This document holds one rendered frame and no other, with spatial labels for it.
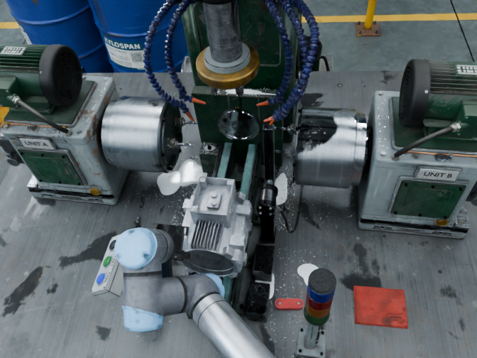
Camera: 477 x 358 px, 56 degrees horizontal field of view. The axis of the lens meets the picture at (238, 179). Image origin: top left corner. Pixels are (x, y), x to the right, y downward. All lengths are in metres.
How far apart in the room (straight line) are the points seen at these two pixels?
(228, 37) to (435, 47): 2.68
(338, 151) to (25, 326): 1.09
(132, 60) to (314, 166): 1.86
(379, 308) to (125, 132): 0.94
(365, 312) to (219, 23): 0.91
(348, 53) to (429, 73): 2.33
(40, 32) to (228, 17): 2.22
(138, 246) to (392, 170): 0.77
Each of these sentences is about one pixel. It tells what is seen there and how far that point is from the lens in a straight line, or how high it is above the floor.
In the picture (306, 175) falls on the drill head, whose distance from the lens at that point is 1.37.
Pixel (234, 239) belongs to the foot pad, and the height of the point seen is 1.08.
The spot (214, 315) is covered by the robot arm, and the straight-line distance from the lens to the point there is 0.90.
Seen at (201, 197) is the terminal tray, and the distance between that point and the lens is 1.25.
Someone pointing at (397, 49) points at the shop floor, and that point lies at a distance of 3.65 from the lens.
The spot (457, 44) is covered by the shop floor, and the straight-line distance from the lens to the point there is 3.81.
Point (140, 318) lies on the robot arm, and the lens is 0.89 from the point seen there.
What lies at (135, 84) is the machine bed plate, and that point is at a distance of 2.15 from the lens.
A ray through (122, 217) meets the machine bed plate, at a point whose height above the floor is 0.80.
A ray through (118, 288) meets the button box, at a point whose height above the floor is 1.06.
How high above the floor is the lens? 2.12
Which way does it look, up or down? 52 degrees down
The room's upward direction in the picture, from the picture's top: 7 degrees counter-clockwise
